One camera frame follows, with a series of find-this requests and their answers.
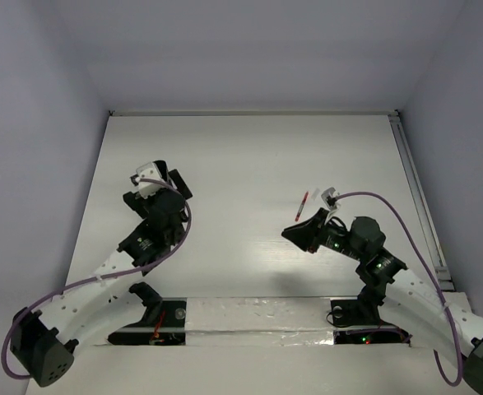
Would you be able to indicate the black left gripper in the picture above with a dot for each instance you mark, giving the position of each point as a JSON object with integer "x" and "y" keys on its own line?
{"x": 182, "y": 185}

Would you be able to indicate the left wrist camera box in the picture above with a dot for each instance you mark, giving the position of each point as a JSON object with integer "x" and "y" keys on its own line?
{"x": 147, "y": 180}

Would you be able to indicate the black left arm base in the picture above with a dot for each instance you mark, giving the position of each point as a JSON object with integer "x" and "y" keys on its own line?
{"x": 168, "y": 329}

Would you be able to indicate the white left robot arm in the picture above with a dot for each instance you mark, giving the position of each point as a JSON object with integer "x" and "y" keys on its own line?
{"x": 46, "y": 336}

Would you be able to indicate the clear pen cap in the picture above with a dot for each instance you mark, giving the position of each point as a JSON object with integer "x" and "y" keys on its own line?
{"x": 315, "y": 194}

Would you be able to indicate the black stationery container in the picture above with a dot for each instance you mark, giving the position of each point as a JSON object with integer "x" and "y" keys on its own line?
{"x": 162, "y": 169}

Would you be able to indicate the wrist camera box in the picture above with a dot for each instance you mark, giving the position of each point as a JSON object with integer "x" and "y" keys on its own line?
{"x": 147, "y": 180}
{"x": 330, "y": 197}

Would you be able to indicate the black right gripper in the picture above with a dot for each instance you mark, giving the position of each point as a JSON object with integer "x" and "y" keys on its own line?
{"x": 305, "y": 235}

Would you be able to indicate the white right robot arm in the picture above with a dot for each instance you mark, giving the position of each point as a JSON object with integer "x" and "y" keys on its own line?
{"x": 394, "y": 294}

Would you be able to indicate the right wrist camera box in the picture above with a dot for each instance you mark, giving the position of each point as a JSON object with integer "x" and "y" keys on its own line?
{"x": 330, "y": 197}

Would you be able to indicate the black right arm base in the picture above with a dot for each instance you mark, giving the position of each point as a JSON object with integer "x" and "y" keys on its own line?
{"x": 358, "y": 320}

